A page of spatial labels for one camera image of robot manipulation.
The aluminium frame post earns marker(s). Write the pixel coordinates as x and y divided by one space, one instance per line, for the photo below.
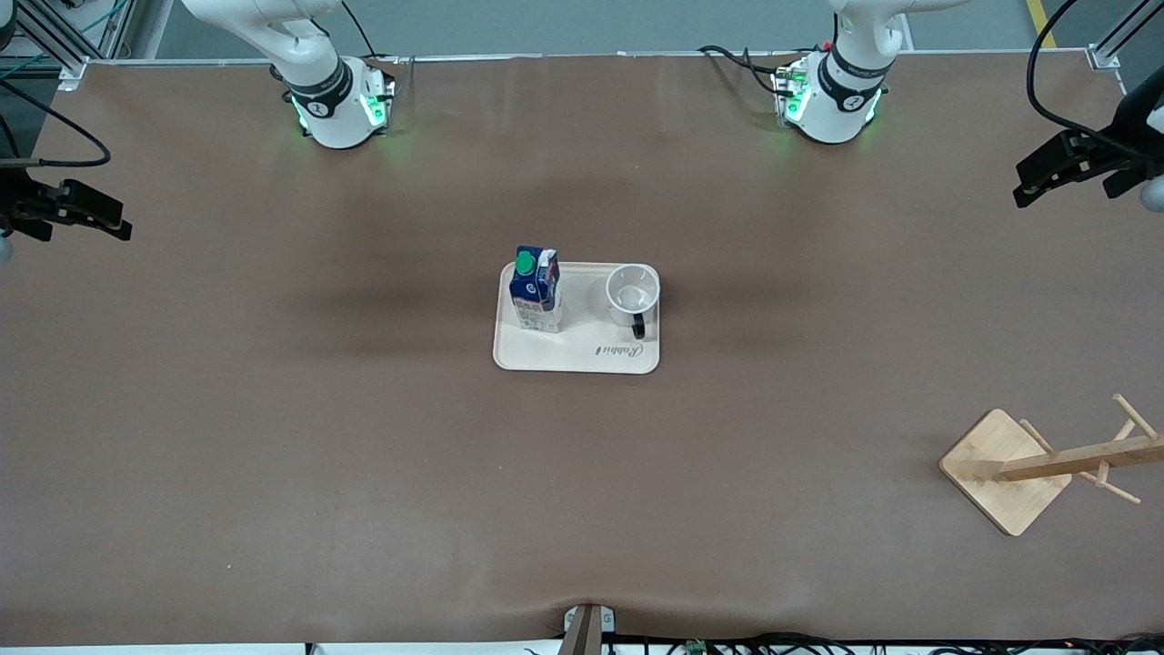
1114 45
55 45

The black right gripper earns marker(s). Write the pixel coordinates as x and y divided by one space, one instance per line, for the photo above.
13 202

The blue white milk carton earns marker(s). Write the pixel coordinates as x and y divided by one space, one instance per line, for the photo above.
536 296

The front camera mounting post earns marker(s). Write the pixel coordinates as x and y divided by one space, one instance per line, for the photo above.
587 632

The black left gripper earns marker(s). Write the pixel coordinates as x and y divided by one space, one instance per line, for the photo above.
1130 146

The wooden mug rack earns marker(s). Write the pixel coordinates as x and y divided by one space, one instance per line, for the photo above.
1000 464

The cream rectangular serving tray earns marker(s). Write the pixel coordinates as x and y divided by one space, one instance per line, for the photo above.
582 355

